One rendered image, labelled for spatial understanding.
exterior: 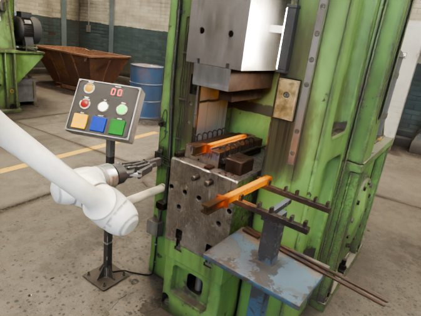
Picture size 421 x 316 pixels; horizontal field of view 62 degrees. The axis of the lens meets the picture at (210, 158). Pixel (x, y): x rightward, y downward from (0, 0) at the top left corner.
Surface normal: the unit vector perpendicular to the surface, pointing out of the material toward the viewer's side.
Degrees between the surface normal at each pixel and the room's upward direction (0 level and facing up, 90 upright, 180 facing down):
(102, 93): 60
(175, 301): 90
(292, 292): 0
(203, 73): 90
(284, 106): 90
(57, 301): 0
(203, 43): 90
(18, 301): 0
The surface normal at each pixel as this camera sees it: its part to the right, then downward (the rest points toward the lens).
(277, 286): 0.12, -0.94
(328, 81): -0.58, 0.20
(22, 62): 0.78, 0.29
